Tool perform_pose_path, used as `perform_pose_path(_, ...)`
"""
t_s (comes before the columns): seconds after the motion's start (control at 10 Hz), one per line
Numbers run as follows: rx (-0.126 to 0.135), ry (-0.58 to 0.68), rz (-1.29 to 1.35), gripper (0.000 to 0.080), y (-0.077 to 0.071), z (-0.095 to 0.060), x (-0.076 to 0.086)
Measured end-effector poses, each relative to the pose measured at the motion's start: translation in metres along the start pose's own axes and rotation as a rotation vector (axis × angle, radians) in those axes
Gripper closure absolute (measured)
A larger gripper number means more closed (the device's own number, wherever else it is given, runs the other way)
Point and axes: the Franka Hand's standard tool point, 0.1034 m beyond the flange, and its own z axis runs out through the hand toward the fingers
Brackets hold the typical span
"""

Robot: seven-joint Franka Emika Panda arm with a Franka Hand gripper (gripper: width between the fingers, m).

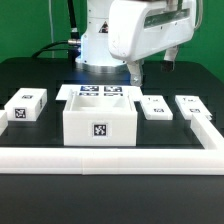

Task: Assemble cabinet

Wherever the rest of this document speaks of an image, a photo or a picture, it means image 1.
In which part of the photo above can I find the white marker base sheet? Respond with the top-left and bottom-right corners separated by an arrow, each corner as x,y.
56,84 -> 142,101

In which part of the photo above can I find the white cabinet top block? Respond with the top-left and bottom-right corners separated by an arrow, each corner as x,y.
4,88 -> 47,121

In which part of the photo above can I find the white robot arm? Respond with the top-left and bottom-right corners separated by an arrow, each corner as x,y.
76,0 -> 203,86

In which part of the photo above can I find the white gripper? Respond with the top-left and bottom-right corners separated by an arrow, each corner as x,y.
108,0 -> 196,87

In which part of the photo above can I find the white cabinet door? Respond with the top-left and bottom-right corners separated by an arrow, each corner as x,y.
140,95 -> 173,120
175,95 -> 212,120

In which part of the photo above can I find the white U-shaped obstacle frame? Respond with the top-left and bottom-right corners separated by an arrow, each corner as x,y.
0,114 -> 224,175

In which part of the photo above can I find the thin white cable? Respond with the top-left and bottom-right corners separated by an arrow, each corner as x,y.
48,0 -> 55,59

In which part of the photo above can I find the white cabinet body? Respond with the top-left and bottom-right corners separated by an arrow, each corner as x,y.
63,93 -> 138,146

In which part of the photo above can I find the black cable bundle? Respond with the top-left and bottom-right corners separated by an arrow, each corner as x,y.
31,0 -> 82,62

